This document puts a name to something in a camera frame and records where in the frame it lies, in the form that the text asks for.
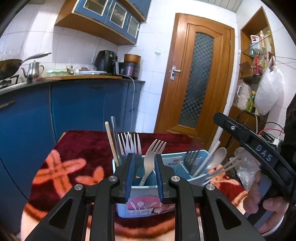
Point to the wooden door with glass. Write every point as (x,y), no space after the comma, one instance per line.
(198,76)

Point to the wooden chopstick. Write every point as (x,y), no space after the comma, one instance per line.
(208,181)
(112,146)

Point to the orange red floral blanket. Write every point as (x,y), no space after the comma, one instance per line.
(85,158)

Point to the slim steel utensil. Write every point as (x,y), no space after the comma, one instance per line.
(116,139)

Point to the blue lower kitchen cabinets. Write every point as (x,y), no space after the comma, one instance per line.
(34,116)

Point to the wooden wall shelf with bottles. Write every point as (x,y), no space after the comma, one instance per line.
(257,47)

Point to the beige plastic fork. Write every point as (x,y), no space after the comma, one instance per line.
(156,147)

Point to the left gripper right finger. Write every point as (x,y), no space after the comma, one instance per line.
(201,213)

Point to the clear plastic bags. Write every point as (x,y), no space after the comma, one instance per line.
(245,171)

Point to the black metal trolley rack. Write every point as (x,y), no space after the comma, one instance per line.
(272,130)

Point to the blue utensil holder box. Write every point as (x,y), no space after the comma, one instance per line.
(144,200)

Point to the black wok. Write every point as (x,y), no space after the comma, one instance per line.
(10,66)

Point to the steel kettle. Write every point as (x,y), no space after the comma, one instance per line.
(34,72)

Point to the black air fryer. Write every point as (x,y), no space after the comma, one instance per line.
(107,61)

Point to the person right hand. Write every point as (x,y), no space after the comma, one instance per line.
(277,205)

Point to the beige plastic spoon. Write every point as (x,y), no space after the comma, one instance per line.
(216,159)

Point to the blue upper wall cabinets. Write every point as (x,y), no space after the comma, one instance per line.
(112,20)

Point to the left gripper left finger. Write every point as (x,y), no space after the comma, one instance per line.
(83,205)

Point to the white plastic bag hanging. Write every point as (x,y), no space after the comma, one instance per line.
(270,88)

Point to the pale pink chopstick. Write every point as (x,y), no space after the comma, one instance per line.
(224,168)

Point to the rice cooker with brown pot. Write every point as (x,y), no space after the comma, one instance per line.
(130,66)

